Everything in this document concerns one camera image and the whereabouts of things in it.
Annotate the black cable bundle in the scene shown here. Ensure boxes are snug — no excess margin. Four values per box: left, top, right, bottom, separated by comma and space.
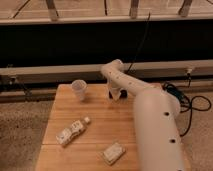
161, 81, 213, 138

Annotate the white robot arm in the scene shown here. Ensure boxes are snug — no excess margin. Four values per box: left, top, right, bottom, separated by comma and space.
101, 59, 186, 171

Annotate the clear plastic cup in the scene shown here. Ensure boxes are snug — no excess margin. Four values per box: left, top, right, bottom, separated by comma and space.
71, 79, 87, 101

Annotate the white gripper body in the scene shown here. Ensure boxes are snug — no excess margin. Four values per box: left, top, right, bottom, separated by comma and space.
108, 83, 127, 101

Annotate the small plastic bottle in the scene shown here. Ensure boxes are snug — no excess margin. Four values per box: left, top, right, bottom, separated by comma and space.
56, 117, 91, 147

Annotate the thin black hanging cable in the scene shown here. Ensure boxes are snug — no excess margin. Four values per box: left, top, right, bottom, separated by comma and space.
125, 12, 152, 74

